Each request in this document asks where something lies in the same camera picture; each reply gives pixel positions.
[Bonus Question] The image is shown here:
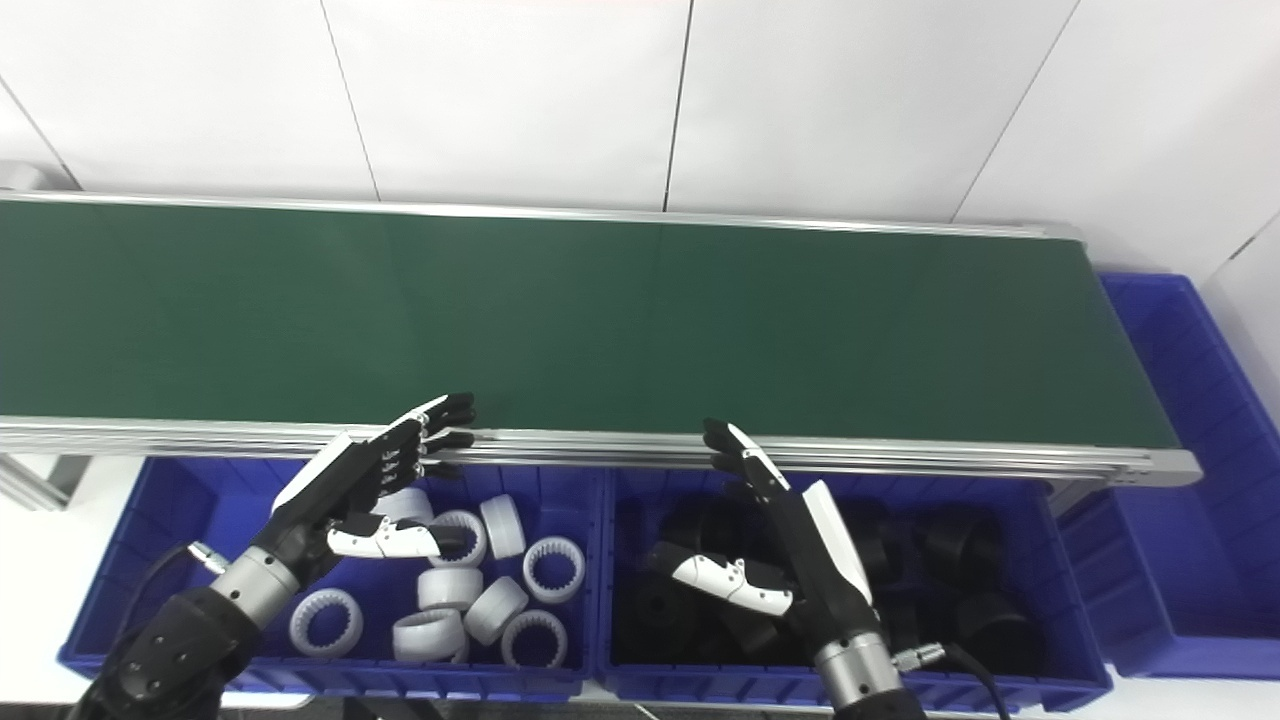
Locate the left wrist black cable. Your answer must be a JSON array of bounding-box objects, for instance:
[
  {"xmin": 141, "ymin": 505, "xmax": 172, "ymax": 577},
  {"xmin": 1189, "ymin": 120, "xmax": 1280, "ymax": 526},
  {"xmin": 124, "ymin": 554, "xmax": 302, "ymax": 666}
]
[{"xmin": 105, "ymin": 540, "xmax": 231, "ymax": 661}]

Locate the green conveyor belt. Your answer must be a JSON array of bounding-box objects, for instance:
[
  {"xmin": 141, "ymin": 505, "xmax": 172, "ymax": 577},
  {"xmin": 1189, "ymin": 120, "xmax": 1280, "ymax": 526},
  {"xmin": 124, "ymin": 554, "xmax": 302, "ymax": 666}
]
[
  {"xmin": 0, "ymin": 200, "xmax": 1181, "ymax": 451},
  {"xmin": 0, "ymin": 190, "xmax": 1201, "ymax": 488}
]

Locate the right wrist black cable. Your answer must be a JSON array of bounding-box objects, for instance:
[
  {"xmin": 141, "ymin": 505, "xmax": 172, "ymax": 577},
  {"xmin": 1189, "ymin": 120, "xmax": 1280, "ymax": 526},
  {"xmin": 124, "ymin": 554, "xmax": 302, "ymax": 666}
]
[{"xmin": 895, "ymin": 642, "xmax": 1013, "ymax": 720}]

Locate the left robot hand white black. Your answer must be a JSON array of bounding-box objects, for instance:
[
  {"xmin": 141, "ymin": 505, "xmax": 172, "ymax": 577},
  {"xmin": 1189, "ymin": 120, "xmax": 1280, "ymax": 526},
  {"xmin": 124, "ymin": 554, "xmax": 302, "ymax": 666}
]
[{"xmin": 255, "ymin": 392, "xmax": 478, "ymax": 587}]

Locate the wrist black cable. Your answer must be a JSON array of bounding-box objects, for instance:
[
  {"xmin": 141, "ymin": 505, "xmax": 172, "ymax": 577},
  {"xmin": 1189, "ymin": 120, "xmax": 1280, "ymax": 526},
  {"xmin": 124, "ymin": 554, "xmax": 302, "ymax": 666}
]
[
  {"xmin": 105, "ymin": 540, "xmax": 231, "ymax": 661},
  {"xmin": 895, "ymin": 642, "xmax": 1013, "ymax": 720}
]

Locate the white gear ring part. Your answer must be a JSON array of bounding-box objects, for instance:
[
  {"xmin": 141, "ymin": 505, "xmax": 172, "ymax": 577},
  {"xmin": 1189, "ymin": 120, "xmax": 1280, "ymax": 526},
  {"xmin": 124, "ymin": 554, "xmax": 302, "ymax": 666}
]
[
  {"xmin": 428, "ymin": 510, "xmax": 489, "ymax": 569},
  {"xmin": 289, "ymin": 588, "xmax": 363, "ymax": 658},
  {"xmin": 480, "ymin": 494, "xmax": 527, "ymax": 559},
  {"xmin": 392, "ymin": 608, "xmax": 467, "ymax": 665},
  {"xmin": 380, "ymin": 488, "xmax": 434, "ymax": 526},
  {"xmin": 463, "ymin": 576, "xmax": 529, "ymax": 646},
  {"xmin": 500, "ymin": 610, "xmax": 568, "ymax": 669},
  {"xmin": 522, "ymin": 536, "xmax": 586, "ymax": 605},
  {"xmin": 417, "ymin": 567, "xmax": 485, "ymax": 611}
]

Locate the black gear ring part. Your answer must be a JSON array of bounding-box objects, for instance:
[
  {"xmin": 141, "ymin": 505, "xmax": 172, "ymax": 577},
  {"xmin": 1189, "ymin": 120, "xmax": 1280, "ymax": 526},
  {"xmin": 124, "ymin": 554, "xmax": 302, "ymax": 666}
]
[
  {"xmin": 620, "ymin": 575, "xmax": 701, "ymax": 651},
  {"xmin": 915, "ymin": 508, "xmax": 991, "ymax": 576},
  {"xmin": 950, "ymin": 592, "xmax": 1041, "ymax": 666}
]

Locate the aluminium conveyor support leg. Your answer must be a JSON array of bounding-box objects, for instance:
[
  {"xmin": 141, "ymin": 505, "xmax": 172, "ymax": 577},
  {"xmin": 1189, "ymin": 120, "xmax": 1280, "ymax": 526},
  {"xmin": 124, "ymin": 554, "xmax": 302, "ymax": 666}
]
[{"xmin": 0, "ymin": 455, "xmax": 93, "ymax": 512}]

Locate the blue plastic storage bin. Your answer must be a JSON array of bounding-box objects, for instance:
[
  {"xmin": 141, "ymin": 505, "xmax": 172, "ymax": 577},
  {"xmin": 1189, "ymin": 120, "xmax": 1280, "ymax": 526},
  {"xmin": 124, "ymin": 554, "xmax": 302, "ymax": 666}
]
[
  {"xmin": 598, "ymin": 468, "xmax": 1113, "ymax": 713},
  {"xmin": 1058, "ymin": 272, "xmax": 1280, "ymax": 681},
  {"xmin": 57, "ymin": 455, "xmax": 606, "ymax": 701}
]

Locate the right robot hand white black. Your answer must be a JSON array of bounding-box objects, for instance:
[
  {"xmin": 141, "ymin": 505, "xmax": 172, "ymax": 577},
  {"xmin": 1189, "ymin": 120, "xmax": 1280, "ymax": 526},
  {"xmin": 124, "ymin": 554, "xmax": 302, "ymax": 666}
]
[{"xmin": 668, "ymin": 417, "xmax": 888, "ymax": 658}]

